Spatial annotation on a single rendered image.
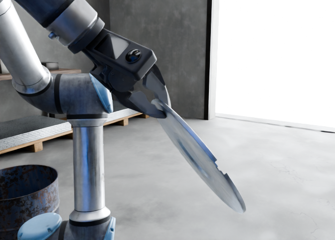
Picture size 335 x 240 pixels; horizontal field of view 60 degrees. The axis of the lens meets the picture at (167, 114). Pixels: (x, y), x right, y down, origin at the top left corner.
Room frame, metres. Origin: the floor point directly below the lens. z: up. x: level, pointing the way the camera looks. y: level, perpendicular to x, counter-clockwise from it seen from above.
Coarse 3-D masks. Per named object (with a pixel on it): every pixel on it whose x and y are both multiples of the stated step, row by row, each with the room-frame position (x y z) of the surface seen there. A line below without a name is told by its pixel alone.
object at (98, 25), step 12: (96, 24) 0.47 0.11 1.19; (84, 36) 0.45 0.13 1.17; (72, 48) 0.46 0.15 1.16; (84, 48) 0.51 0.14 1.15; (96, 60) 0.52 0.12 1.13; (96, 72) 0.51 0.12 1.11; (108, 72) 0.48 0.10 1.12; (120, 72) 0.49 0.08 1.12; (108, 84) 0.50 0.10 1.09; (120, 84) 0.49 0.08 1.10; (132, 84) 0.50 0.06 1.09
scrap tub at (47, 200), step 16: (0, 176) 1.53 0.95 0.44; (16, 176) 1.58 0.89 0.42; (32, 176) 1.60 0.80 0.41; (48, 176) 1.58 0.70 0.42; (0, 192) 1.52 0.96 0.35; (16, 192) 1.57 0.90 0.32; (32, 192) 1.60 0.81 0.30; (48, 192) 1.34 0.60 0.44; (0, 208) 1.20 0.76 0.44; (16, 208) 1.22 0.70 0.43; (32, 208) 1.26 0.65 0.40; (48, 208) 1.33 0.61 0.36; (0, 224) 1.20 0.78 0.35; (16, 224) 1.22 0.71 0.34
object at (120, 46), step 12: (96, 36) 0.48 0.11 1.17; (108, 36) 0.47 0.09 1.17; (120, 36) 0.46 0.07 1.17; (96, 48) 0.46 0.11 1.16; (108, 48) 0.45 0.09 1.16; (120, 48) 0.44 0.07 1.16; (132, 48) 0.44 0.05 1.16; (144, 48) 0.43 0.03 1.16; (108, 60) 0.44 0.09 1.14; (120, 60) 0.43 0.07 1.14; (132, 60) 0.42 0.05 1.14; (144, 60) 0.42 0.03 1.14; (156, 60) 0.44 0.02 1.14; (132, 72) 0.41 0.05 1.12; (144, 72) 0.42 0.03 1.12
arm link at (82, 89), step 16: (64, 80) 0.79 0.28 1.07; (80, 80) 0.80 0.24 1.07; (96, 80) 0.80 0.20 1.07; (64, 96) 0.77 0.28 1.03; (80, 96) 0.78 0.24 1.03; (96, 96) 0.78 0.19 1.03; (64, 112) 0.80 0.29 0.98; (80, 112) 0.77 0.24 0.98; (96, 112) 0.78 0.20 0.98; (80, 128) 0.77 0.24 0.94; (96, 128) 0.79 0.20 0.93; (80, 144) 0.76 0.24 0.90; (96, 144) 0.78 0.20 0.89; (80, 160) 0.75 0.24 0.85; (96, 160) 0.76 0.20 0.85; (80, 176) 0.74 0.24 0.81; (96, 176) 0.75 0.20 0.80; (80, 192) 0.73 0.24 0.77; (96, 192) 0.74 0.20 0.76; (80, 208) 0.72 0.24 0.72; (96, 208) 0.73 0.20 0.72; (80, 224) 0.70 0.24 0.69; (96, 224) 0.71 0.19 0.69; (112, 224) 0.73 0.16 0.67
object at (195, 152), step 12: (168, 108) 0.50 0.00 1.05; (168, 120) 0.55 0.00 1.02; (180, 120) 0.47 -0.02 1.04; (168, 132) 0.65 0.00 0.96; (180, 132) 0.52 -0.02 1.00; (192, 132) 0.45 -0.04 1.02; (180, 144) 0.63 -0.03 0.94; (192, 144) 0.49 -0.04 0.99; (204, 144) 0.44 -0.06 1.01; (192, 156) 0.61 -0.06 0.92; (204, 156) 0.46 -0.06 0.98; (192, 168) 0.69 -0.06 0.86; (204, 168) 0.57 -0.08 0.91; (204, 180) 0.64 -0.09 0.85; (216, 180) 0.51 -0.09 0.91; (228, 180) 0.43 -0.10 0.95; (216, 192) 0.60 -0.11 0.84; (228, 192) 0.48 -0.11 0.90; (240, 204) 0.45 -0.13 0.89
